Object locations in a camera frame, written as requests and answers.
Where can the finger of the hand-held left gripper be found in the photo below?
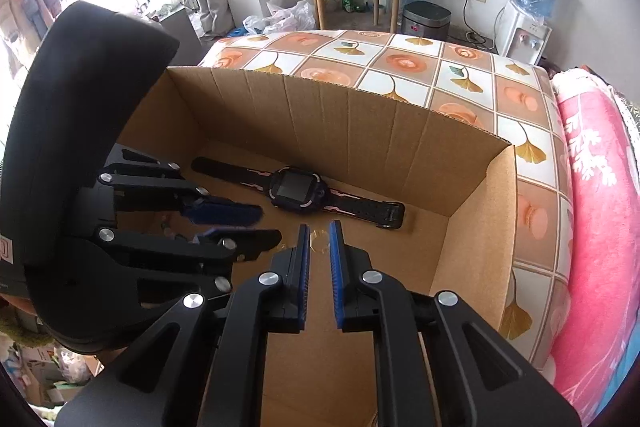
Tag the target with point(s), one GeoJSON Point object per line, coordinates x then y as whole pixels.
{"type": "Point", "coordinates": [225, 213]}
{"type": "Point", "coordinates": [250, 241]}

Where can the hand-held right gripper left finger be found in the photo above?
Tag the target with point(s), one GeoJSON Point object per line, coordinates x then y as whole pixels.
{"type": "Point", "coordinates": [303, 287]}

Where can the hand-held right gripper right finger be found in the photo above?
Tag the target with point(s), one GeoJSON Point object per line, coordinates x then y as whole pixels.
{"type": "Point", "coordinates": [336, 287]}

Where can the purple and pink smartwatch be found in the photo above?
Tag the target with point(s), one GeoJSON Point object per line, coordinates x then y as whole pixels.
{"type": "Point", "coordinates": [290, 189]}

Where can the brown cardboard box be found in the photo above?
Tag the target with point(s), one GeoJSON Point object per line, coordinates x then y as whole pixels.
{"type": "Point", "coordinates": [400, 147]}

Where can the blue slipper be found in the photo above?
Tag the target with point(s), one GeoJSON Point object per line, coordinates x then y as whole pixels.
{"type": "Point", "coordinates": [240, 31]}

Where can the small white plastic bag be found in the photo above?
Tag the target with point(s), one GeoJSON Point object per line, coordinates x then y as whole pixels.
{"type": "Point", "coordinates": [257, 24]}

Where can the large white plastic bag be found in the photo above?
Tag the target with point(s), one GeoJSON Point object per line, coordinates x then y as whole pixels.
{"type": "Point", "coordinates": [292, 9]}

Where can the green can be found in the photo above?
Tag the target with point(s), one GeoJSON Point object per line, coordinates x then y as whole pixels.
{"type": "Point", "coordinates": [348, 2]}

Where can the pink flowered blanket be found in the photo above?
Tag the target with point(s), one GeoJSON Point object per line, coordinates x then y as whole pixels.
{"type": "Point", "coordinates": [600, 232]}

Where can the white water dispenser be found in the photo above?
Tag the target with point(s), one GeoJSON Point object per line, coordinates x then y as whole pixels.
{"type": "Point", "coordinates": [522, 34]}

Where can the grey textured blanket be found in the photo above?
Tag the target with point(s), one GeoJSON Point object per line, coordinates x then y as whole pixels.
{"type": "Point", "coordinates": [627, 112]}

